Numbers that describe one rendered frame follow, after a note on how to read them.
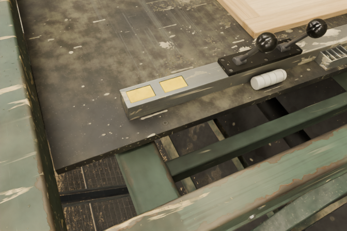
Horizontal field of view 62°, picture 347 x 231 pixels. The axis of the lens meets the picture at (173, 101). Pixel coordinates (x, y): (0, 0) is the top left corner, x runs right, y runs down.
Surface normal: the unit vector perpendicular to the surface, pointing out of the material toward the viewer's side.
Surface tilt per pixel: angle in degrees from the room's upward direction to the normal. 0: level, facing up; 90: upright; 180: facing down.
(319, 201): 0
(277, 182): 58
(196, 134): 0
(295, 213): 0
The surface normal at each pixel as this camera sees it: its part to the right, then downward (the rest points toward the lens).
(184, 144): -0.73, -0.09
